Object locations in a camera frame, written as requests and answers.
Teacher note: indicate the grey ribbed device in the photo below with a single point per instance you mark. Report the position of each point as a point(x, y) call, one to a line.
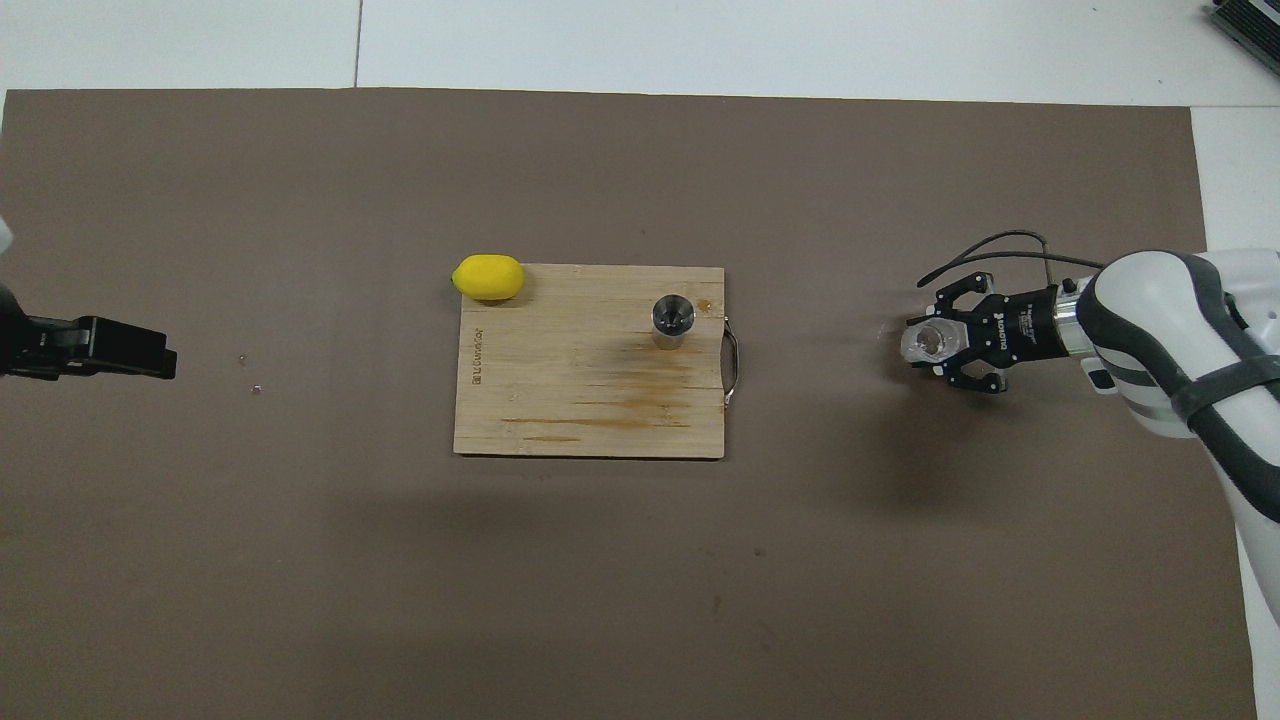
point(1255, 25)

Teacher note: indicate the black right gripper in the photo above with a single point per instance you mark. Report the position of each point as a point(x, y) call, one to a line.
point(1020, 325)

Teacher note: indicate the brown table mat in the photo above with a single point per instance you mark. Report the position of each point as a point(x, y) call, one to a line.
point(300, 550)

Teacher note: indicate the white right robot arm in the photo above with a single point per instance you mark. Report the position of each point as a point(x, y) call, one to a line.
point(1150, 330)

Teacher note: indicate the small clear glass cup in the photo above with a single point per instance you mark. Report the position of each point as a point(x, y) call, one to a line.
point(925, 342)

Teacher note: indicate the yellow lemon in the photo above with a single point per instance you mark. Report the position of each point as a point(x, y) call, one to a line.
point(488, 278)

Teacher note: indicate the steel double jigger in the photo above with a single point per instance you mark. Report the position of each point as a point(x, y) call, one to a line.
point(672, 320)

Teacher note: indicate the wooden cutting board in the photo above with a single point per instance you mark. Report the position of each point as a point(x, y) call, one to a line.
point(560, 400)

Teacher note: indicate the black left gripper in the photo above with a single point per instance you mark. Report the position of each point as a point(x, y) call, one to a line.
point(30, 345)

